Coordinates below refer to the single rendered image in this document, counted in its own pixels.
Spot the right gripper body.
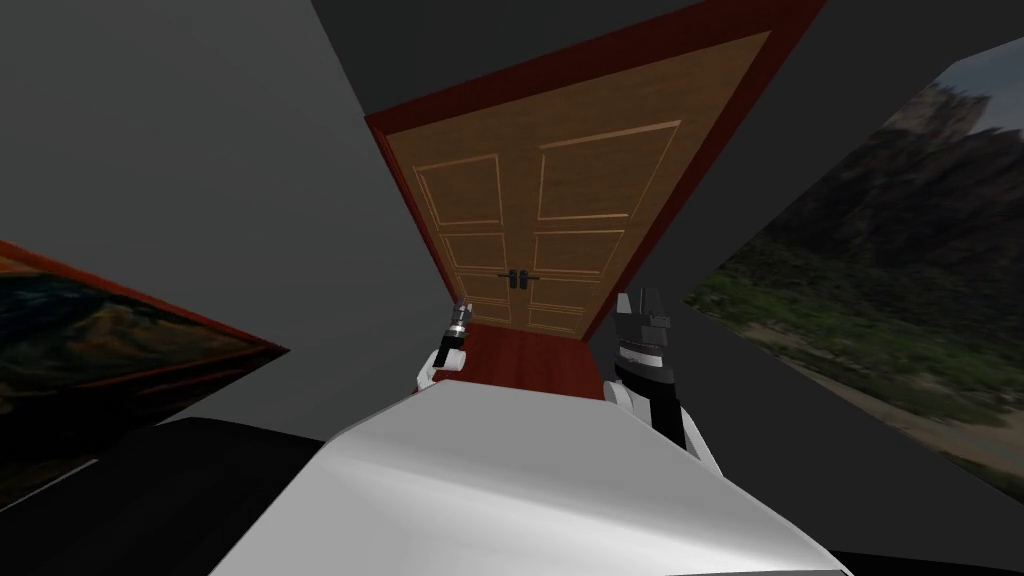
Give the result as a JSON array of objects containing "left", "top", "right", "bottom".
[{"left": 612, "top": 311, "right": 673, "bottom": 347}]

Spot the brown wooden door leaf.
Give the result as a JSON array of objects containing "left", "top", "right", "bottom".
[
  {"left": 386, "top": 97, "right": 526, "bottom": 330},
  {"left": 515, "top": 31, "right": 772, "bottom": 338}
]

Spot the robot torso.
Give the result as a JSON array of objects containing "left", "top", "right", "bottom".
[{"left": 209, "top": 379, "right": 851, "bottom": 576}]

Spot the mountain landscape picture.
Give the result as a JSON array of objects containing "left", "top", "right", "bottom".
[{"left": 683, "top": 35, "right": 1024, "bottom": 507}]

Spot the orange framed dark painting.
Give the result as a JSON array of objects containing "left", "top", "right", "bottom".
[{"left": 0, "top": 239, "right": 290, "bottom": 513}]

